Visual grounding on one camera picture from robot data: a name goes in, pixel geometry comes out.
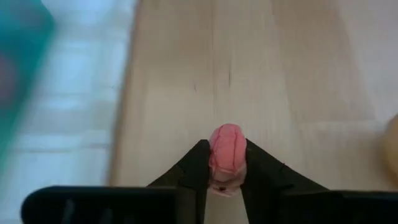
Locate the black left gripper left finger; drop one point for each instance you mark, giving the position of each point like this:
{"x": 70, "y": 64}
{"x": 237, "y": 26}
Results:
{"x": 124, "y": 205}

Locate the tan toy potato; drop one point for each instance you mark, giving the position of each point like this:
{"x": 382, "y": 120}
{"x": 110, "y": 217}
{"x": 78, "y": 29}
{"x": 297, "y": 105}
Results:
{"x": 392, "y": 143}

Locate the pink toy raspberry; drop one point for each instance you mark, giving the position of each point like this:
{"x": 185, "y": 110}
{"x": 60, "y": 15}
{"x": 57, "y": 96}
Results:
{"x": 227, "y": 149}

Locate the white checked cloth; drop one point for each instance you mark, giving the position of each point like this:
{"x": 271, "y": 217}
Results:
{"x": 77, "y": 93}

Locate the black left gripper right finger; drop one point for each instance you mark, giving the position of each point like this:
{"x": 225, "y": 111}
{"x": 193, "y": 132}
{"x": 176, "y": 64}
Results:
{"x": 311, "y": 208}

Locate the teal translucent plastic container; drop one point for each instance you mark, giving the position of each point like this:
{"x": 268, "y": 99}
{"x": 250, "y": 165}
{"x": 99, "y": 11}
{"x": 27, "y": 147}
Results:
{"x": 18, "y": 46}

